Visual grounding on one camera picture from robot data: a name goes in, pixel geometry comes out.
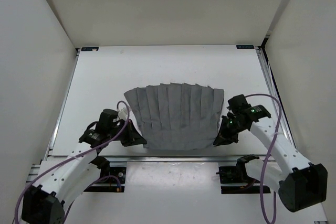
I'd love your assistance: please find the aluminium right frame rail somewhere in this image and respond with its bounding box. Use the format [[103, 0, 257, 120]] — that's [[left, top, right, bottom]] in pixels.
[[256, 47, 296, 147]]

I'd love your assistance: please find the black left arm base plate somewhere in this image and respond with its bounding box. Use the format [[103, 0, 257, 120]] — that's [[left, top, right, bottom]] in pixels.
[[84, 163, 127, 193]]

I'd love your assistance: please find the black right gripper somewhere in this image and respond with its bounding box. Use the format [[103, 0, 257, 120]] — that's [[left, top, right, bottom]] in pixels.
[[213, 115, 247, 146]]

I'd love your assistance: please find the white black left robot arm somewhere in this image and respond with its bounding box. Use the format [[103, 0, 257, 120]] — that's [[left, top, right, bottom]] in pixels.
[[15, 107, 147, 223]]

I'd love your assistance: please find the grey pleated skirt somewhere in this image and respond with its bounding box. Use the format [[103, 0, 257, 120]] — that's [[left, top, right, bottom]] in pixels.
[[124, 83, 225, 151]]

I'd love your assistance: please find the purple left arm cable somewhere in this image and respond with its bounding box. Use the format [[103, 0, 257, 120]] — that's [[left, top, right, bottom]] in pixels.
[[12, 100, 132, 224]]

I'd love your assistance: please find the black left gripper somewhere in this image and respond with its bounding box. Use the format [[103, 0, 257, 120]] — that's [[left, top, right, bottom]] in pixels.
[[108, 119, 146, 146]]

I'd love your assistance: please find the blue corner label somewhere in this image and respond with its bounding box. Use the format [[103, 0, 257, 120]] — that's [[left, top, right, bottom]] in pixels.
[[236, 45, 255, 49], [81, 47, 99, 51]]

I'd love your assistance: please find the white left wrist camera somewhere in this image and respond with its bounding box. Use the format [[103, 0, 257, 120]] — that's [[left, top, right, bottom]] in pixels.
[[117, 108, 129, 121]]

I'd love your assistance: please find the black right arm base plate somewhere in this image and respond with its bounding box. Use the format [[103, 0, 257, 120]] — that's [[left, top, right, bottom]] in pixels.
[[216, 155, 260, 195]]

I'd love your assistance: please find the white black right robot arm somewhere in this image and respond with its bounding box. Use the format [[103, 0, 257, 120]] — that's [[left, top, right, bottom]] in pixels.
[[214, 94, 328, 212]]

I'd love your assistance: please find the blue left corner label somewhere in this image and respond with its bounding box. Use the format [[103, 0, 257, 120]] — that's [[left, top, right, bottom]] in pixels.
[[81, 47, 99, 51]]

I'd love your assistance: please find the aluminium table edge rail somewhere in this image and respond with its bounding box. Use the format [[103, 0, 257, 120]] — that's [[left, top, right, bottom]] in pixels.
[[41, 154, 300, 164]]

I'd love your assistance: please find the blue right corner label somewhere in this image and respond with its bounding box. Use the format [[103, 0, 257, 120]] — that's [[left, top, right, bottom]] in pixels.
[[236, 45, 255, 49]]

